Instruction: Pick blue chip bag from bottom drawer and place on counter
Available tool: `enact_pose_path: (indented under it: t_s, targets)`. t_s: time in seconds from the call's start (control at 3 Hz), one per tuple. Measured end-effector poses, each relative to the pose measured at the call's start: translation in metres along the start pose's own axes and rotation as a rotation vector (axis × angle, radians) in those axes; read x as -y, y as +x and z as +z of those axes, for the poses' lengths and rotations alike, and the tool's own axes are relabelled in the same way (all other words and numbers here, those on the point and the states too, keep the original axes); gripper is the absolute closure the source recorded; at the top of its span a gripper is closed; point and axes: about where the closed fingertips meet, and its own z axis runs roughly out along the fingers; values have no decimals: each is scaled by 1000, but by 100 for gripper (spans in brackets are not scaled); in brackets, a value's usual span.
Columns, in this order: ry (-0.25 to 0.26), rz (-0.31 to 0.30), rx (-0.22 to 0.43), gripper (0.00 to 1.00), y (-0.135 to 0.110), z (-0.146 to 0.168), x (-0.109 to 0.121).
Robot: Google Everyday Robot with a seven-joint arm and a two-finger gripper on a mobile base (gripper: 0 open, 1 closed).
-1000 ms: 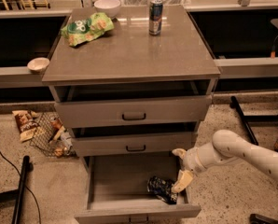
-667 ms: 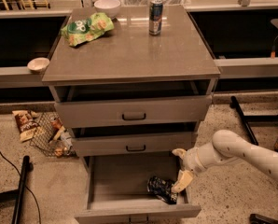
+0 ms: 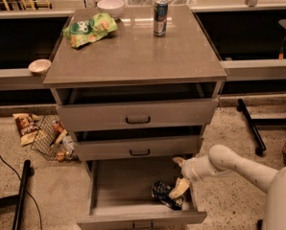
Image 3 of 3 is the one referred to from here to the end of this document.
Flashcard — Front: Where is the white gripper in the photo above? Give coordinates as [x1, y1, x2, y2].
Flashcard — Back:
[169, 156, 213, 199]

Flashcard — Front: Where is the blue chip bag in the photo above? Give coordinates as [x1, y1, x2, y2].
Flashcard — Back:
[152, 181, 183, 210]

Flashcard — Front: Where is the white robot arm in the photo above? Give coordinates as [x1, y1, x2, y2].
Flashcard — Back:
[169, 145, 286, 230]

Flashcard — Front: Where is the grey top drawer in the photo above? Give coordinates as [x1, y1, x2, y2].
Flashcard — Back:
[57, 99, 218, 131]

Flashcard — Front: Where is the grey open bottom drawer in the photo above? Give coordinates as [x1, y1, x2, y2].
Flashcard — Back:
[78, 156, 206, 230]

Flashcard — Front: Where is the grey drawer cabinet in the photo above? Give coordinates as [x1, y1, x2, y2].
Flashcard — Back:
[42, 5, 228, 165]

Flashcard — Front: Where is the grey middle drawer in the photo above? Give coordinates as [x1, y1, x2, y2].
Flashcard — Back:
[75, 135, 203, 161]

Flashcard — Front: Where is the brown snack bag on floor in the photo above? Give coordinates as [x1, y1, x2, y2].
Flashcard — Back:
[12, 113, 45, 146]

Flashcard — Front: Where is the green chip bag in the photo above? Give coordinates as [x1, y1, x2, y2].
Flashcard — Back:
[62, 12, 118, 49]

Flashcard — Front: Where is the white bowl on counter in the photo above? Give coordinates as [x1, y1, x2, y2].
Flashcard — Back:
[97, 0, 125, 19]

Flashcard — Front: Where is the black stand leg right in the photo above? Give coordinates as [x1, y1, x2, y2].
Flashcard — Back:
[236, 99, 286, 156]

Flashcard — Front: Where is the black stand leg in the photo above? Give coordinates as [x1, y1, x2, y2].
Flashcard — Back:
[0, 160, 33, 230]
[236, 99, 286, 156]

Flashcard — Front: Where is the dark drink can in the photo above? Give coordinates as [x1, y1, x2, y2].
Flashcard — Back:
[154, 0, 168, 36]

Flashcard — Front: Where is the black stand leg left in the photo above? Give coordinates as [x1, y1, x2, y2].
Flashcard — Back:
[0, 160, 33, 230]

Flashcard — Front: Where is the small white bowl on ledge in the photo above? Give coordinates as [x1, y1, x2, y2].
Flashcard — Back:
[28, 58, 51, 75]

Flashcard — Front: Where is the wire basket on floor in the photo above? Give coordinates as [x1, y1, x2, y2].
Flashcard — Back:
[31, 115, 78, 162]

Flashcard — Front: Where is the black cable on floor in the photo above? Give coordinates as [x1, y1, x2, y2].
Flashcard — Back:
[0, 134, 43, 230]

